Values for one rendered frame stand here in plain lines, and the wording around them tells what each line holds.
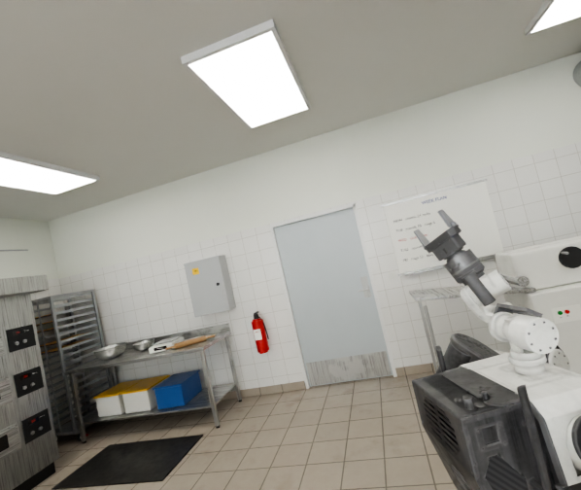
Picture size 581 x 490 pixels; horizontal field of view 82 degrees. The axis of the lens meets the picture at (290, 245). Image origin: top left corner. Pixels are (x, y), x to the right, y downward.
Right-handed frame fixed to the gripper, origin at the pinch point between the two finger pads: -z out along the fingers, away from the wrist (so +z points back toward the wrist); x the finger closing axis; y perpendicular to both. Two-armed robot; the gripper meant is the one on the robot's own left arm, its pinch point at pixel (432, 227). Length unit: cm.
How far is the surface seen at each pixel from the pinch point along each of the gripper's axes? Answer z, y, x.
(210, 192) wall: -229, -99, -280
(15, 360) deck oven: -131, 143, -352
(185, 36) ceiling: -179, -5, -51
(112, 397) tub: -69, 76, -426
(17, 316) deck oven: -171, 131, -342
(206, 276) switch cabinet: -134, -58, -322
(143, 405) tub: -40, 51, -405
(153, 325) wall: -132, 2, -424
